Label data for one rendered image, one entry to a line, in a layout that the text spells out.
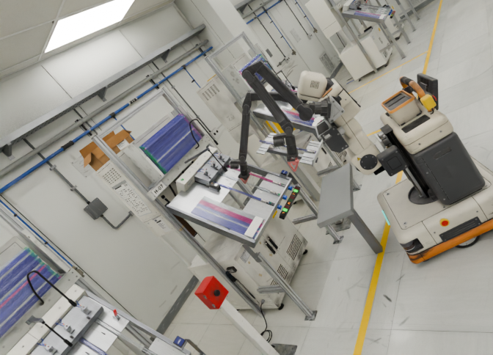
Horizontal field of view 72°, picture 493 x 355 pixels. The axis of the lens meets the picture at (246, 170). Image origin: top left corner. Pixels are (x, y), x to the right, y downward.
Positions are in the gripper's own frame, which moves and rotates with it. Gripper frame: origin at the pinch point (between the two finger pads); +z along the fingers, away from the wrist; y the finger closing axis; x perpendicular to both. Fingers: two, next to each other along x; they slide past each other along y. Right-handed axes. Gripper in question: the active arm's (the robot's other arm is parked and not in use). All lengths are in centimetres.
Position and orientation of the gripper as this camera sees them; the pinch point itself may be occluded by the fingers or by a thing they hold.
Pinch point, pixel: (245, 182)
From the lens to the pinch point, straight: 266.4
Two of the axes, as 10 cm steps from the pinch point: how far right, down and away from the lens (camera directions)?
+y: -4.3, 6.0, -6.7
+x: 9.0, 2.3, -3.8
